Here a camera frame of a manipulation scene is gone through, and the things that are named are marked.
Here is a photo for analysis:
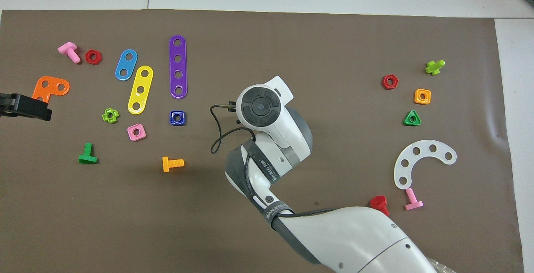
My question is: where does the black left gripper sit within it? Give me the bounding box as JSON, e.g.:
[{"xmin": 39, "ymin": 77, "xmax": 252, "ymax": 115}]
[{"xmin": 0, "ymin": 93, "xmax": 53, "ymax": 121}]

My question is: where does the pink plastic screw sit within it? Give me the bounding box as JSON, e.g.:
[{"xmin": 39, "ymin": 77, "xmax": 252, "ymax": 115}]
[
  {"xmin": 57, "ymin": 42, "xmax": 81, "ymax": 64},
  {"xmin": 404, "ymin": 188, "xmax": 424, "ymax": 211}
]

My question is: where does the dark green plastic screw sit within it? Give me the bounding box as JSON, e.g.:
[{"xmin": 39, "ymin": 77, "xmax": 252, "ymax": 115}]
[{"xmin": 78, "ymin": 142, "xmax": 98, "ymax": 165}]

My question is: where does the pink square plastic nut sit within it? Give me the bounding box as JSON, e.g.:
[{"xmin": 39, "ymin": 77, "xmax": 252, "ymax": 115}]
[{"xmin": 127, "ymin": 124, "xmax": 147, "ymax": 142}]

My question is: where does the orange plastic screw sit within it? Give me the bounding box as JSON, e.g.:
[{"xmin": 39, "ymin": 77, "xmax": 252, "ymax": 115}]
[{"xmin": 162, "ymin": 156, "xmax": 184, "ymax": 173}]

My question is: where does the red plastic screw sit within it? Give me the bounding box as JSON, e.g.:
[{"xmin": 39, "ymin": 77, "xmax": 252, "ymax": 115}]
[{"xmin": 370, "ymin": 195, "xmax": 390, "ymax": 217}]

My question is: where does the green triangular plastic nut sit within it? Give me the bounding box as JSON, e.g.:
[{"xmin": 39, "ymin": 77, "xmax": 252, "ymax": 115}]
[{"xmin": 403, "ymin": 110, "xmax": 422, "ymax": 126}]

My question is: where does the lime green plastic screw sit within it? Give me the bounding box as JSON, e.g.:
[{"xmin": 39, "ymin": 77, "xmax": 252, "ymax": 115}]
[{"xmin": 425, "ymin": 60, "xmax": 446, "ymax": 76}]

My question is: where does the blue two-hole plastic strip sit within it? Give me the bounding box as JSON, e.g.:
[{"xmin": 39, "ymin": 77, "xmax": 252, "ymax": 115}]
[{"xmin": 115, "ymin": 49, "xmax": 138, "ymax": 81}]

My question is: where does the yellow three-hole plastic strip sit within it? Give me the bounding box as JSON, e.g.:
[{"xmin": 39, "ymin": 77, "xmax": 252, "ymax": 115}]
[{"xmin": 127, "ymin": 65, "xmax": 154, "ymax": 115}]

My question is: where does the purple four-hole plastic strip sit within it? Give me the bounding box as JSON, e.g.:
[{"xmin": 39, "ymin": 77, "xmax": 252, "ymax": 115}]
[{"xmin": 169, "ymin": 35, "xmax": 188, "ymax": 99}]

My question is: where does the brown table mat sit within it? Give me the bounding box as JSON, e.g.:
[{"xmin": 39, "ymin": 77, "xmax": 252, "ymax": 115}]
[{"xmin": 0, "ymin": 9, "xmax": 525, "ymax": 273}]

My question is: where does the white curved five-hole strip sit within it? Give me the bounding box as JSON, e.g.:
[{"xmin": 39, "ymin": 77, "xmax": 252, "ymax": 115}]
[{"xmin": 393, "ymin": 140, "xmax": 458, "ymax": 190}]

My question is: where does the orange angled plastic bracket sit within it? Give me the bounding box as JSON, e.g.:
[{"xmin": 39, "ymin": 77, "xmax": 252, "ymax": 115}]
[{"xmin": 32, "ymin": 76, "xmax": 71, "ymax": 103}]

